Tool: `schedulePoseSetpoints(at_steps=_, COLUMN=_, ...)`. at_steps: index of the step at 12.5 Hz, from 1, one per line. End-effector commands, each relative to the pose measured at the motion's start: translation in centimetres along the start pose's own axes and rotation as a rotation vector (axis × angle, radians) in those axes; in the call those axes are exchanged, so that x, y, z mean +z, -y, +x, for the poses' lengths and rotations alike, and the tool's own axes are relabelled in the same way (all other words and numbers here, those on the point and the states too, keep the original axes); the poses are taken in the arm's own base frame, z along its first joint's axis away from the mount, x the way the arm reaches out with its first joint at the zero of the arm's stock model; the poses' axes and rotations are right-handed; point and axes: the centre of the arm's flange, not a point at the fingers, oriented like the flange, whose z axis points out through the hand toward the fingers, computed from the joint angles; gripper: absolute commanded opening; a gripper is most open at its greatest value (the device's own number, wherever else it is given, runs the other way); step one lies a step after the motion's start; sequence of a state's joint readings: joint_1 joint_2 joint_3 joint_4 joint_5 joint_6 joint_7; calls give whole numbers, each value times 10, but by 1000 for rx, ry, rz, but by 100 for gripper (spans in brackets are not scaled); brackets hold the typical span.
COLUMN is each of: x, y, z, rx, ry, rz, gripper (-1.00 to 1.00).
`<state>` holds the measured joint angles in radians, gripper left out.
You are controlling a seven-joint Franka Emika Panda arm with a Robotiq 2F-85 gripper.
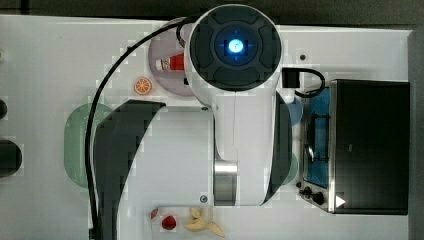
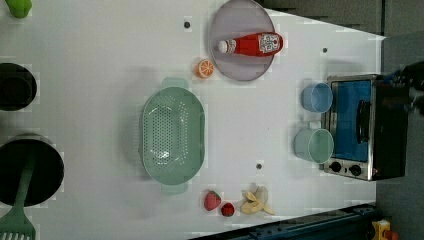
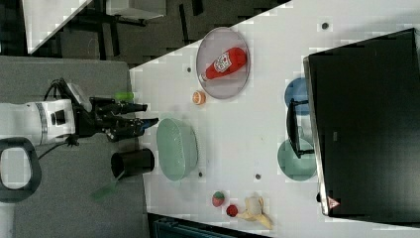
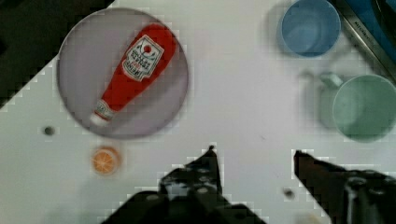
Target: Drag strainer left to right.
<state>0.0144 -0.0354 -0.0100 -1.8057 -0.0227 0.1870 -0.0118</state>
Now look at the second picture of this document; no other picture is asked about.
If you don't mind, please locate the green mug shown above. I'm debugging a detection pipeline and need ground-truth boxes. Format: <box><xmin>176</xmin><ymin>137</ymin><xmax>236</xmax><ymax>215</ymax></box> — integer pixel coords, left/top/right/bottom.
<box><xmin>294</xmin><ymin>121</ymin><xmax>334</xmax><ymax>164</ymax></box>

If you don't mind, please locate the grey round plate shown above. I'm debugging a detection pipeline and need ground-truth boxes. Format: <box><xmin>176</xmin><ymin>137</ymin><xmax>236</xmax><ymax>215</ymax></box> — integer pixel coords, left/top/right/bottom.
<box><xmin>208</xmin><ymin>0</ymin><xmax>275</xmax><ymax>81</ymax></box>

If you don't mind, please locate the blue cup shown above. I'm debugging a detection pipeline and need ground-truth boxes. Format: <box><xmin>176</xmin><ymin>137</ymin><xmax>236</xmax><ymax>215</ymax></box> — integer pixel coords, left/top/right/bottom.
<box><xmin>301</xmin><ymin>83</ymin><xmax>333</xmax><ymax>113</ymax></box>

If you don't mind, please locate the pink strawberry toy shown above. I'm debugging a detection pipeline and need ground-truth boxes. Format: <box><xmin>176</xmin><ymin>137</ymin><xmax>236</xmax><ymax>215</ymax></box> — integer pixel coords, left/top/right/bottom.
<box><xmin>204</xmin><ymin>191</ymin><xmax>222</xmax><ymax>211</ymax></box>

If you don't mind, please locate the black pot with spatula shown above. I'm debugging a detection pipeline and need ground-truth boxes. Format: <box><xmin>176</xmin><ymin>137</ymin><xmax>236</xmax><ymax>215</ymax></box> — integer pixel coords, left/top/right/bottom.
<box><xmin>0</xmin><ymin>134</ymin><xmax>65</xmax><ymax>207</ymax></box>

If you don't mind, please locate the green spatula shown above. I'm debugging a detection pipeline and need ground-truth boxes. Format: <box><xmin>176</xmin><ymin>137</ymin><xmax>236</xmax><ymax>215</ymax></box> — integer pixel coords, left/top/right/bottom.
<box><xmin>0</xmin><ymin>159</ymin><xmax>36</xmax><ymax>240</ymax></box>

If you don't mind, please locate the green plastic strainer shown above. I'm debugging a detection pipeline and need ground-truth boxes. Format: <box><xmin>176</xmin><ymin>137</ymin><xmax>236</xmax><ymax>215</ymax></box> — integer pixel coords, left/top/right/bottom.
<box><xmin>139</xmin><ymin>77</ymin><xmax>205</xmax><ymax>195</ymax></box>

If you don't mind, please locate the orange slice toy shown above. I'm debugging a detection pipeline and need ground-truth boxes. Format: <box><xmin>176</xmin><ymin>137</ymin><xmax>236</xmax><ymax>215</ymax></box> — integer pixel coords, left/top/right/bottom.
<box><xmin>195</xmin><ymin>59</ymin><xmax>215</xmax><ymax>79</ymax></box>

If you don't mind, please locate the green pepper toy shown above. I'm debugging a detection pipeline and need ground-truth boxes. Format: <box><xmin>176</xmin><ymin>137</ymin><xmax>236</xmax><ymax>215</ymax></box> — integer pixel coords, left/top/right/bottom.
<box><xmin>5</xmin><ymin>0</ymin><xmax>32</xmax><ymax>19</ymax></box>

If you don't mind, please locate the toaster oven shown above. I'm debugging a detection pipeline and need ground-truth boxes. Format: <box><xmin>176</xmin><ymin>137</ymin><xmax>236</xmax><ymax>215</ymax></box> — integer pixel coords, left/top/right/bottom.
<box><xmin>322</xmin><ymin>74</ymin><xmax>409</xmax><ymax>181</ymax></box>

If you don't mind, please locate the red ketchup bottle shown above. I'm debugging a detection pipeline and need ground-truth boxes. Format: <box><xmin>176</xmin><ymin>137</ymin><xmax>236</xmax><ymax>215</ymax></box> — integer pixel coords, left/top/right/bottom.
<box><xmin>217</xmin><ymin>32</ymin><xmax>284</xmax><ymax>57</ymax></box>

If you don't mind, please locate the peeled banana toy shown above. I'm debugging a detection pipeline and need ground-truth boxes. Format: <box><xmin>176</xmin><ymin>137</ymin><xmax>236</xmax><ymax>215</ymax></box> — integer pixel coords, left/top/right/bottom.
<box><xmin>240</xmin><ymin>186</ymin><xmax>275</xmax><ymax>215</ymax></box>

